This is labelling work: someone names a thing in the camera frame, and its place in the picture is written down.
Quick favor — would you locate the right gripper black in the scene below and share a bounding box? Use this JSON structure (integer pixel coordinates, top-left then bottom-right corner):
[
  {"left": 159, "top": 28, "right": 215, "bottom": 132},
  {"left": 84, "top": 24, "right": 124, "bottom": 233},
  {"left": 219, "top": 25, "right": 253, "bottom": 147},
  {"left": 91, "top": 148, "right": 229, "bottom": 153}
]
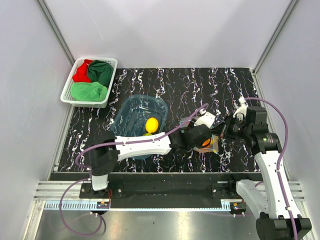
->
[{"left": 211, "top": 112, "right": 252, "bottom": 141}]

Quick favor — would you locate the clear zip top bag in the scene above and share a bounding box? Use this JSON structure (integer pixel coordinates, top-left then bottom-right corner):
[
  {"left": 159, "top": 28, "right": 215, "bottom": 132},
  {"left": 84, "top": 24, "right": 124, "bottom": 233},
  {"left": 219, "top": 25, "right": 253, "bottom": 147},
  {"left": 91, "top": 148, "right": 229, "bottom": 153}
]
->
[{"left": 180, "top": 112, "right": 219, "bottom": 153}]

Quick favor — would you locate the yellow fake lemon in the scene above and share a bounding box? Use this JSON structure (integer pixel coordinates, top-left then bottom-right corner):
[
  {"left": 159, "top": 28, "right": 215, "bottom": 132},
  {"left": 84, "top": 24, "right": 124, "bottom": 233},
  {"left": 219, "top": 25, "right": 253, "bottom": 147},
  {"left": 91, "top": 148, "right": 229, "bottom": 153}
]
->
[{"left": 145, "top": 117, "right": 159, "bottom": 134}]

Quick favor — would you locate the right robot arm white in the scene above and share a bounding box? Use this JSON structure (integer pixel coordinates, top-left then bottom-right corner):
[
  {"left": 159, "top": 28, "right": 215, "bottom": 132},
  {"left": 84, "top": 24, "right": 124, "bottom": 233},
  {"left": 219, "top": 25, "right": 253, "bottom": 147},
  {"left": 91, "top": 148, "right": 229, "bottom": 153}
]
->
[{"left": 212, "top": 106, "right": 312, "bottom": 240}]

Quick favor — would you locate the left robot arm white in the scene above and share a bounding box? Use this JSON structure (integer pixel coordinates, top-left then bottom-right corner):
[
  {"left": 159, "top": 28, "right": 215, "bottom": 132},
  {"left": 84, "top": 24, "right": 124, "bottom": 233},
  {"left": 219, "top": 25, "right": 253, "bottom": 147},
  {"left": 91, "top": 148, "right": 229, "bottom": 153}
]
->
[{"left": 87, "top": 124, "right": 212, "bottom": 198}]

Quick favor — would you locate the orange fake orange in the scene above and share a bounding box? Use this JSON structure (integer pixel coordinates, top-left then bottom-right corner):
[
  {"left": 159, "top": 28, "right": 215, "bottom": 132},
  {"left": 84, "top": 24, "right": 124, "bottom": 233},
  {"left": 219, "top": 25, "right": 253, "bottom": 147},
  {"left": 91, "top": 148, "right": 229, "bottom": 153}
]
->
[{"left": 202, "top": 138, "right": 213, "bottom": 148}]

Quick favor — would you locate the black marble pattern mat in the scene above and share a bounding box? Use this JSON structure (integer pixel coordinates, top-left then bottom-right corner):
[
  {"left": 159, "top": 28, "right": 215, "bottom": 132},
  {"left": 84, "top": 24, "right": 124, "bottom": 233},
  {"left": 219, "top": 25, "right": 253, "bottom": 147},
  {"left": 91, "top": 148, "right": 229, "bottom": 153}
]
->
[{"left": 56, "top": 67, "right": 259, "bottom": 173}]

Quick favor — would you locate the blue translucent plastic tub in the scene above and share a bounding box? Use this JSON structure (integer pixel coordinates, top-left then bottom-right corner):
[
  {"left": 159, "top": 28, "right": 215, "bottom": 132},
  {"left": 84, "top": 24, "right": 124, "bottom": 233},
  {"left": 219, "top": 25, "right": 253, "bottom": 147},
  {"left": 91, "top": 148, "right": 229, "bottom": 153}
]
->
[{"left": 104, "top": 95, "right": 171, "bottom": 162}]

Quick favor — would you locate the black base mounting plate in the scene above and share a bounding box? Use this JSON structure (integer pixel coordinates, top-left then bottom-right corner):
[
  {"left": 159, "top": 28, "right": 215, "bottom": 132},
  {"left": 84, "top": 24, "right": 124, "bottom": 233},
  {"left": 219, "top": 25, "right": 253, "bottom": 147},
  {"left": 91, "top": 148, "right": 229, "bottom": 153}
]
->
[{"left": 79, "top": 173, "right": 247, "bottom": 210}]

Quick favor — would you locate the light green cloth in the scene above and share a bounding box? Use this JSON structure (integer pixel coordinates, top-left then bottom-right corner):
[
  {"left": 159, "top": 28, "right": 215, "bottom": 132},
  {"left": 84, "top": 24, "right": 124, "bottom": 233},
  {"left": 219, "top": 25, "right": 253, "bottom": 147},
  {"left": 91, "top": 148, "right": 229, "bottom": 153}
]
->
[{"left": 70, "top": 82, "right": 108, "bottom": 102}]

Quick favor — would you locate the dark green cloth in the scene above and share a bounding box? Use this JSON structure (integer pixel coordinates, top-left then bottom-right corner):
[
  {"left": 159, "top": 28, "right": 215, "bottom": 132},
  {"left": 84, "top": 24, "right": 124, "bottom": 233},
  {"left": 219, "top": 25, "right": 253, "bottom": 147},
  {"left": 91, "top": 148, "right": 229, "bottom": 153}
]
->
[{"left": 87, "top": 60, "right": 114, "bottom": 87}]

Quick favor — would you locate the white plastic basket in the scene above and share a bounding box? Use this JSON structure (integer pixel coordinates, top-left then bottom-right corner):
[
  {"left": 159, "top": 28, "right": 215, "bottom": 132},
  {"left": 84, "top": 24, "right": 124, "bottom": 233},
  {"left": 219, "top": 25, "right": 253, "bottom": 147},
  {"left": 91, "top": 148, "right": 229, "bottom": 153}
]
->
[{"left": 60, "top": 56, "right": 118, "bottom": 108}]

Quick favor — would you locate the red cloth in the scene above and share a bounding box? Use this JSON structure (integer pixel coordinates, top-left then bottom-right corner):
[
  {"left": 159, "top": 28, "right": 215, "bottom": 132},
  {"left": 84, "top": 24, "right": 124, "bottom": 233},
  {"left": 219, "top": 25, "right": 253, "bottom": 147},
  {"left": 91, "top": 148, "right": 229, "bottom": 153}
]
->
[{"left": 72, "top": 59, "right": 93, "bottom": 83}]

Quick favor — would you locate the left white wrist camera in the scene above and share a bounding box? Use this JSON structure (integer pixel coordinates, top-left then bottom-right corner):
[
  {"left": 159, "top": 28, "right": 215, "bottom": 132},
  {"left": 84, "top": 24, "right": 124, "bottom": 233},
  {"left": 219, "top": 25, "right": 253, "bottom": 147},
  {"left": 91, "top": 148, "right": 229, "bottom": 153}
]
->
[{"left": 194, "top": 109, "right": 216, "bottom": 128}]

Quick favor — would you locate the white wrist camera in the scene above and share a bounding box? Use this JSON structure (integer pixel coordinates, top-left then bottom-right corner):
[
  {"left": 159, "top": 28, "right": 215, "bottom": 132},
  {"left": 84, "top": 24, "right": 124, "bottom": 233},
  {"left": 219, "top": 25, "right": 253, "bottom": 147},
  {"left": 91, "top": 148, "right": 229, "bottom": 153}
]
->
[
  {"left": 233, "top": 96, "right": 248, "bottom": 121},
  {"left": 194, "top": 109, "right": 216, "bottom": 128}
]

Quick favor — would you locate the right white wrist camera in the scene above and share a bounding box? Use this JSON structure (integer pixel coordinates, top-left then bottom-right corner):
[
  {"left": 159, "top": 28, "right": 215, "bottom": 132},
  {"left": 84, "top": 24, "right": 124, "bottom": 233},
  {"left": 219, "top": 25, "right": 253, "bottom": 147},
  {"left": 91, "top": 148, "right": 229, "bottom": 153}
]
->
[{"left": 233, "top": 96, "right": 248, "bottom": 121}]

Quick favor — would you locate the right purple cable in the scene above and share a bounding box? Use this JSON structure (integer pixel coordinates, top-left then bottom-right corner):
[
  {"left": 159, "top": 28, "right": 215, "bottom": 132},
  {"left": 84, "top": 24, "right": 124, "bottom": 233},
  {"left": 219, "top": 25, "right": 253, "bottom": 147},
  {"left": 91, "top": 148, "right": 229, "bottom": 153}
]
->
[{"left": 244, "top": 97, "right": 298, "bottom": 240}]

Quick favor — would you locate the purple cable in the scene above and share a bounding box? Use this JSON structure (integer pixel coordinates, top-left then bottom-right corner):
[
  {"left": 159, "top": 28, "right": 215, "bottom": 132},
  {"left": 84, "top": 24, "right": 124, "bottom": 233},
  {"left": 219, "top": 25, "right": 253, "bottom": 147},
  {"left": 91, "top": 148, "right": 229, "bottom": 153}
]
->
[
  {"left": 244, "top": 97, "right": 298, "bottom": 240},
  {"left": 58, "top": 102, "right": 210, "bottom": 236}
]

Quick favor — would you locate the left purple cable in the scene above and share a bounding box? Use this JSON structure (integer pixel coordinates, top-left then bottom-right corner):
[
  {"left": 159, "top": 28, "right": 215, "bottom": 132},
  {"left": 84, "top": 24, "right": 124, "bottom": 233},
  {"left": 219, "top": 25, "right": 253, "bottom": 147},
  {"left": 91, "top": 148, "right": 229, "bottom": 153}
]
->
[{"left": 58, "top": 102, "right": 210, "bottom": 236}]

